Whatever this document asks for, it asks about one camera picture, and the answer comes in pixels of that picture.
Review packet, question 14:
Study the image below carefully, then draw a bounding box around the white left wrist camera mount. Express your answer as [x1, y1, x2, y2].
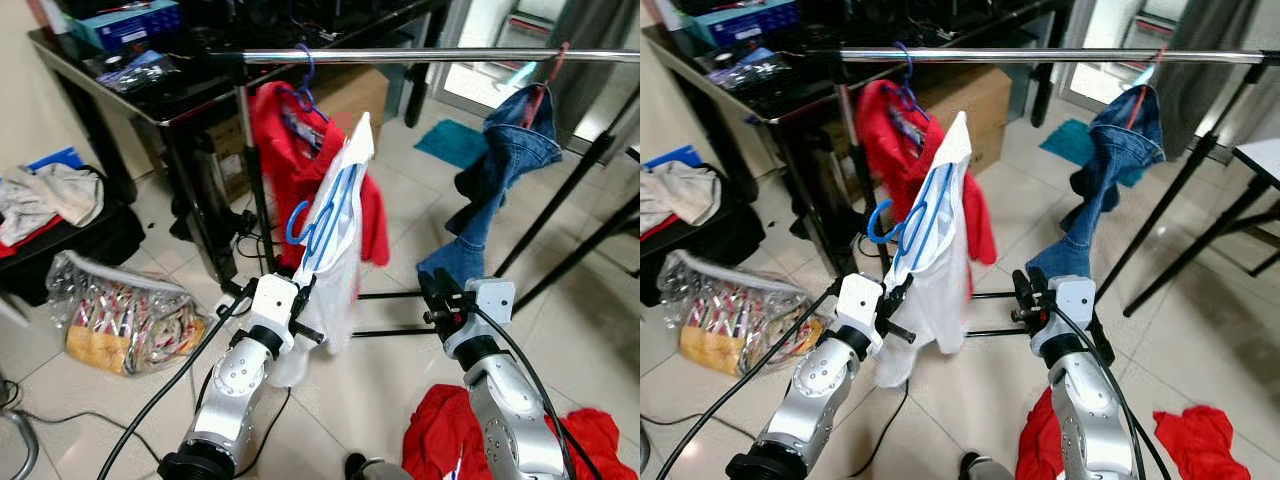
[243, 271, 302, 357]
[833, 271, 888, 357]

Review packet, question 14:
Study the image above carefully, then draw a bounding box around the chrome clothes rail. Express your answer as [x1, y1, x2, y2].
[838, 45, 1280, 68]
[238, 45, 641, 68]

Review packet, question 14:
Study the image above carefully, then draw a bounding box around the black clothes rack stand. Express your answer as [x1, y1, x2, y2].
[232, 55, 641, 343]
[840, 55, 1280, 343]

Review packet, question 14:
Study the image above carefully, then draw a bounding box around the dark grey curtain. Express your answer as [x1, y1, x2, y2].
[545, 0, 641, 143]
[1150, 0, 1261, 161]

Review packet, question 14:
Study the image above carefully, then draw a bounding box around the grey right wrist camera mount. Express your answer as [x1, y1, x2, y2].
[1046, 274, 1099, 349]
[464, 277, 517, 349]

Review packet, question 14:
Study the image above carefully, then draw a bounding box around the grey beige crumpled cloth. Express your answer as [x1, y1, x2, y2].
[0, 162, 107, 247]
[640, 160, 723, 236]

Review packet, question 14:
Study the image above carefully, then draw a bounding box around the teal floor mat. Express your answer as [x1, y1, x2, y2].
[414, 119, 493, 171]
[1038, 118, 1106, 166]

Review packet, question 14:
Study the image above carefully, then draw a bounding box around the blue flat box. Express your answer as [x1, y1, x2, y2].
[25, 146, 87, 174]
[645, 145, 703, 171]

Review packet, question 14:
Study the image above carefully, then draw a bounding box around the blue denim garment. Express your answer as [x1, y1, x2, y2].
[414, 85, 567, 293]
[1024, 85, 1168, 293]

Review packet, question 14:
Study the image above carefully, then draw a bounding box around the black table leg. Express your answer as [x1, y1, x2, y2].
[1122, 175, 1280, 321]

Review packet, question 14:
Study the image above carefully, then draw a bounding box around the black storage bag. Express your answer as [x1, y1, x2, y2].
[640, 195, 769, 301]
[0, 195, 148, 309]

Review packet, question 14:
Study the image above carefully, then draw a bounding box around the dark blue ring hanger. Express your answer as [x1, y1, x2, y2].
[290, 42, 333, 129]
[893, 42, 933, 129]

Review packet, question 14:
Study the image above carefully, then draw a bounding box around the blue plastic clothes hanger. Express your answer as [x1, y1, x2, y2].
[866, 160, 957, 277]
[284, 160, 367, 277]

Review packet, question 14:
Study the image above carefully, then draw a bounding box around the clear plastic bag with packets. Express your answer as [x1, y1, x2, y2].
[44, 250, 213, 378]
[660, 250, 833, 378]

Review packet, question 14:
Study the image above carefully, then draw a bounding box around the red wire clothes hanger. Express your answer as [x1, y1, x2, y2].
[1122, 42, 1173, 129]
[520, 40, 573, 129]

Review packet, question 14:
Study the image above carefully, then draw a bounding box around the teal cardboard box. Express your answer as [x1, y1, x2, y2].
[690, 0, 801, 51]
[75, 0, 187, 53]

